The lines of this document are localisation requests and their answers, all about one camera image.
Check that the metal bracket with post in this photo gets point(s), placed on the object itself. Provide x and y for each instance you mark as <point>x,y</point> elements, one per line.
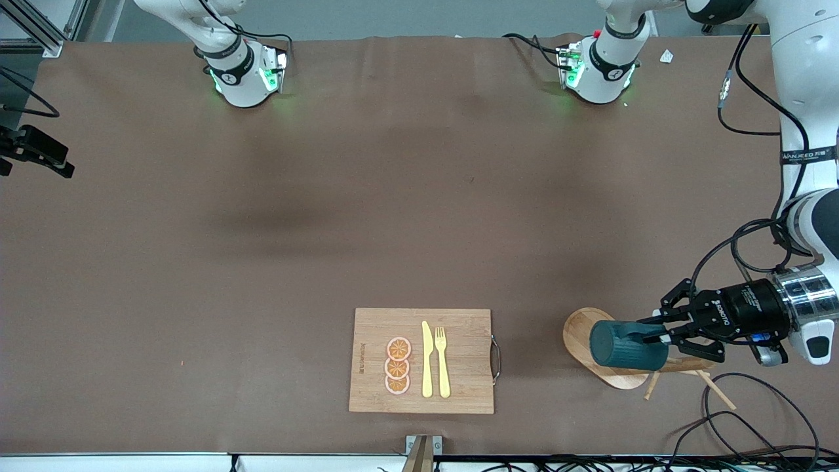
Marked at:
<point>423,452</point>

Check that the teal ribbed mug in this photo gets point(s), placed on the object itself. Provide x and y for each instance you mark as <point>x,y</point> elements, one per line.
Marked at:
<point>619,347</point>

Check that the aluminium frame profile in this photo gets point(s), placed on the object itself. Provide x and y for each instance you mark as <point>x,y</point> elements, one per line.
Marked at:
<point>51,48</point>

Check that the yellow plastic knife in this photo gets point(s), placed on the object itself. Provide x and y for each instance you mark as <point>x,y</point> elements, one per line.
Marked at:
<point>427,367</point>

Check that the white paper scrap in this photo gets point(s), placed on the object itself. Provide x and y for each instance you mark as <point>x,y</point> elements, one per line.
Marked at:
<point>666,56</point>

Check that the white table edge rail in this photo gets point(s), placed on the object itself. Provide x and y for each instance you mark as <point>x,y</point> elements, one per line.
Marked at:
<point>131,463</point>

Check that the brown table mat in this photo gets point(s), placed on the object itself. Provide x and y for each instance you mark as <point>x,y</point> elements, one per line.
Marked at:
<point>196,262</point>

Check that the bamboo cutting board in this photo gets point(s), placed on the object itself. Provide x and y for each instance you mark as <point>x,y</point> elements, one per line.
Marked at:
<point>465,367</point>

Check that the yellow plastic fork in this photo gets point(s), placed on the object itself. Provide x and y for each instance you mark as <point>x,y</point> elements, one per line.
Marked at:
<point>443,373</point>

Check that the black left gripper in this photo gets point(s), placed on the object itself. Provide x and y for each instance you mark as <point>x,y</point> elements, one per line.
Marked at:
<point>747,307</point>

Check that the wooden mug rack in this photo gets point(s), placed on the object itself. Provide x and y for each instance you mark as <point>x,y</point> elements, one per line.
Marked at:
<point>577,334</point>

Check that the toy orange slice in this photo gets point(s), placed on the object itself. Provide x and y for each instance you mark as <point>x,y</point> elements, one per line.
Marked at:
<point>397,385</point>
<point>398,349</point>

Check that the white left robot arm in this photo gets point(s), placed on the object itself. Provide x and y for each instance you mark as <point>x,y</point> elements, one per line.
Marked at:
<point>806,65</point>

